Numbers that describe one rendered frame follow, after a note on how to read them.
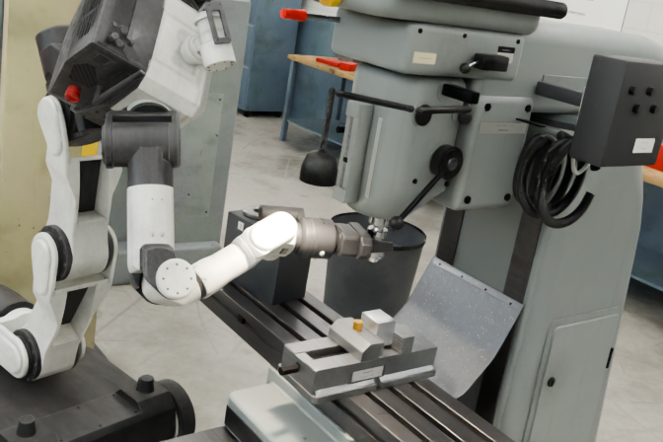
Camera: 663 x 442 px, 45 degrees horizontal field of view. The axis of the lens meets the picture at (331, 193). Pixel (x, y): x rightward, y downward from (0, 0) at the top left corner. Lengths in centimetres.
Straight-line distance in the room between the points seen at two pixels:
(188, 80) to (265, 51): 732
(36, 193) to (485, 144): 200
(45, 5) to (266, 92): 619
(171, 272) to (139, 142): 26
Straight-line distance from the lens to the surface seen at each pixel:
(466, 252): 209
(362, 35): 161
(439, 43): 156
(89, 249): 206
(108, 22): 164
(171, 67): 168
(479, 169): 174
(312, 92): 909
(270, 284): 207
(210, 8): 165
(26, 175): 322
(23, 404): 233
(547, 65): 183
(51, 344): 222
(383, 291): 373
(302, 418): 184
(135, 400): 227
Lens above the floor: 181
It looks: 16 degrees down
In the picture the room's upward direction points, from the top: 10 degrees clockwise
